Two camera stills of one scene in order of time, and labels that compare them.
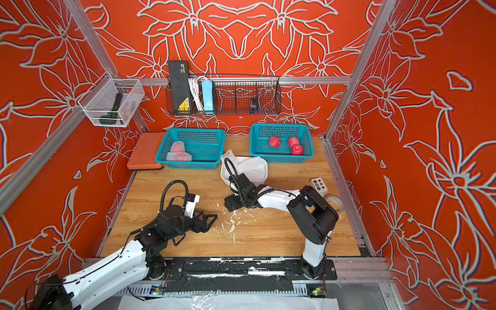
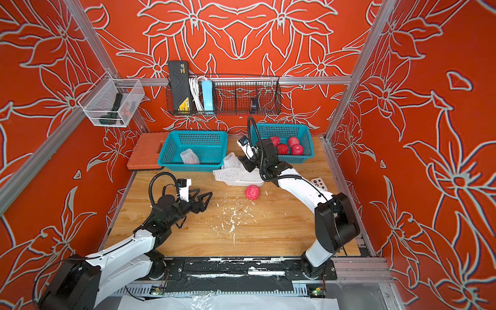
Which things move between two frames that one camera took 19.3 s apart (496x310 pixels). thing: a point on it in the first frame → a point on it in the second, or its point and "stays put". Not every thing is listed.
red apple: [292, 141] stays put
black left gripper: [205, 228] → [200, 207]
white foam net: [230, 155] stays put
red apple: [296, 150] stays put
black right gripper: [232, 198] → [247, 163]
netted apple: [274, 141] stays put
